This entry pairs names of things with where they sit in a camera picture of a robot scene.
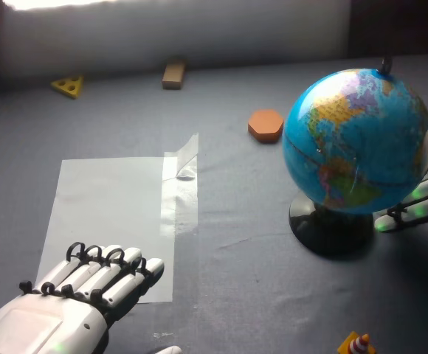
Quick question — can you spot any orange hexagon block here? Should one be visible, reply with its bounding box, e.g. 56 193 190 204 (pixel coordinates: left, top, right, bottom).
247 108 285 145

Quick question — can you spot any toy traffic cone, yellow base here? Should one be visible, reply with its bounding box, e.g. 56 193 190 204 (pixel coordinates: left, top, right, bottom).
337 330 377 354

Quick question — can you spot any dark curtain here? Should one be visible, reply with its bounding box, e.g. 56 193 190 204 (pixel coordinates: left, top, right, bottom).
348 0 428 59

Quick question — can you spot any white backdrop panel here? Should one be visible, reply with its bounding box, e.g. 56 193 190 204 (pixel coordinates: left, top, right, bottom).
0 0 352 74

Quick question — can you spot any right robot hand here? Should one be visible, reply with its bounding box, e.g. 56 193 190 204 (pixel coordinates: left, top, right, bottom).
374 127 428 234

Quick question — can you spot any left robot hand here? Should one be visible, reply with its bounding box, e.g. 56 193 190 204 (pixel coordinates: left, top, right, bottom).
0 241 184 354

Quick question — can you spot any clear tape strip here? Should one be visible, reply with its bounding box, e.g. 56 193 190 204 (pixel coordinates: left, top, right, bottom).
159 132 200 239

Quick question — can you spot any wooden rectangular block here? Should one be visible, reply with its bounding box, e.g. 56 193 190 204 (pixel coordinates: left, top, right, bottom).
162 55 187 91

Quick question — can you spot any blue desk globe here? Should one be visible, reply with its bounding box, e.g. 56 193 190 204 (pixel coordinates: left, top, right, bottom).
282 57 428 257

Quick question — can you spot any translucent white plastic sheet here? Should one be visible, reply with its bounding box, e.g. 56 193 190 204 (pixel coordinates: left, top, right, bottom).
35 156 178 304

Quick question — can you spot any yellow triangle block with holes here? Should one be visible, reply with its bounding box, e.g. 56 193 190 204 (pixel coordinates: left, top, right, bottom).
50 74 85 100

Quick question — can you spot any grey table cloth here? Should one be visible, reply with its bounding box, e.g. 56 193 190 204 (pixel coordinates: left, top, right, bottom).
0 51 428 354

